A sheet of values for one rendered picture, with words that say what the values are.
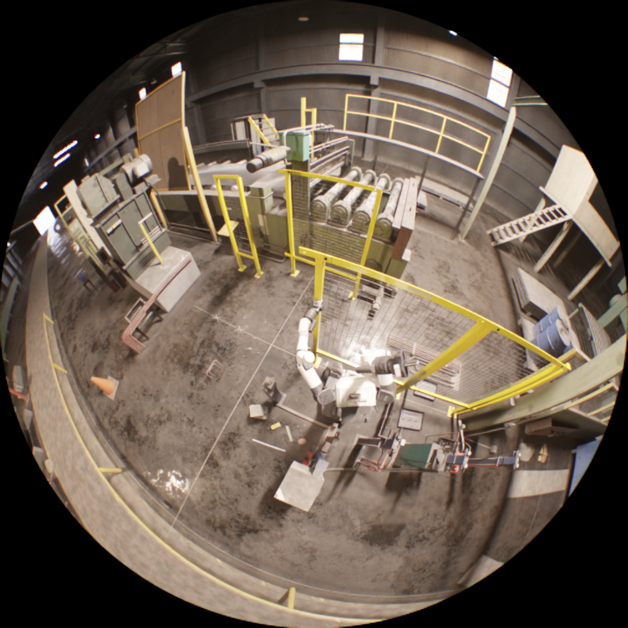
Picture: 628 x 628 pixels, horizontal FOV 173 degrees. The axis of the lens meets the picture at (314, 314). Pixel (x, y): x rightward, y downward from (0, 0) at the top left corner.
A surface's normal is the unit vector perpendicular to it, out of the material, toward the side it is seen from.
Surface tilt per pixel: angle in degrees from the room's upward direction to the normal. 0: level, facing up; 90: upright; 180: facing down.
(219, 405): 0
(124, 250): 90
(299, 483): 0
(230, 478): 0
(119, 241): 90
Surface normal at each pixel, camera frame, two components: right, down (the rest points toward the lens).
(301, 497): 0.02, -0.55
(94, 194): 0.91, 0.36
